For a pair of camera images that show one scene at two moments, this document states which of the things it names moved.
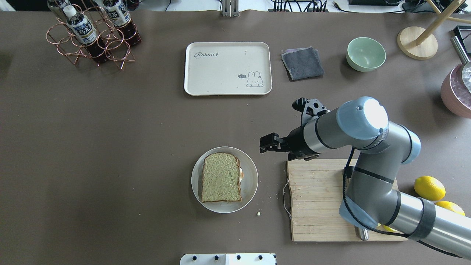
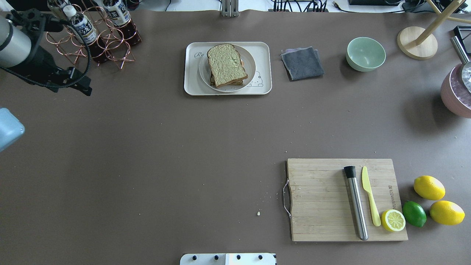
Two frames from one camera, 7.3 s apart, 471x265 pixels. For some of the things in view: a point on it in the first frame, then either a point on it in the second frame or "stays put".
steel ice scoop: x=463 y=55 stays put
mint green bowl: x=365 y=54 stays put
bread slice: x=220 y=178 -> x=226 y=64
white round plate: x=248 y=186 -> x=250 y=67
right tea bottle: x=119 y=15 stays put
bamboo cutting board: x=315 y=192 stays put
